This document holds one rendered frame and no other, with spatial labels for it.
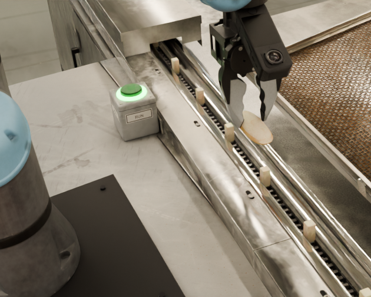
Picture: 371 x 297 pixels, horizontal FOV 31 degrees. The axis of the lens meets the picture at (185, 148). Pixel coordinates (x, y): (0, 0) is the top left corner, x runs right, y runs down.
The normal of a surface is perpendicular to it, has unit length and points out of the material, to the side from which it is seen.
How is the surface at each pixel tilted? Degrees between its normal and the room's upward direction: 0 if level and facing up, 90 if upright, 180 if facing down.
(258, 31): 28
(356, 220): 0
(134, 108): 90
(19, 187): 91
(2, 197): 92
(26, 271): 75
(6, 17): 0
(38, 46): 0
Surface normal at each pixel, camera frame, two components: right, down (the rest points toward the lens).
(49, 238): 0.83, -0.06
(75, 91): -0.08, -0.82
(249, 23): 0.09, -0.48
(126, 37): 0.34, 0.51
